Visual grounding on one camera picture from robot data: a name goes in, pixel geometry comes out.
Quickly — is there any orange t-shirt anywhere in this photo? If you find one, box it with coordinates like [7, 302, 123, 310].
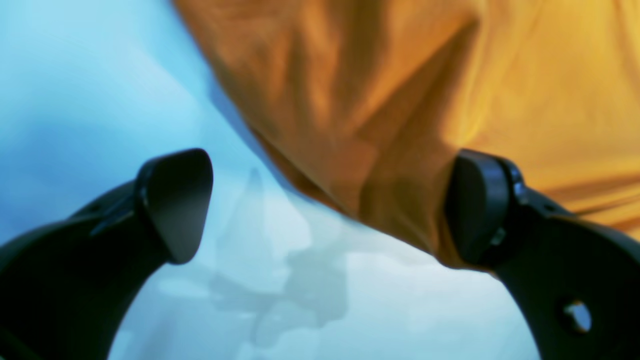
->
[174, 0, 640, 269]

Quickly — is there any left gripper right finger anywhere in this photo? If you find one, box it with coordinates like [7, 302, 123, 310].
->
[445, 150, 640, 360]

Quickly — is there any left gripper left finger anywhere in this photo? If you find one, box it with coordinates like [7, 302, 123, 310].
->
[0, 148, 214, 360]

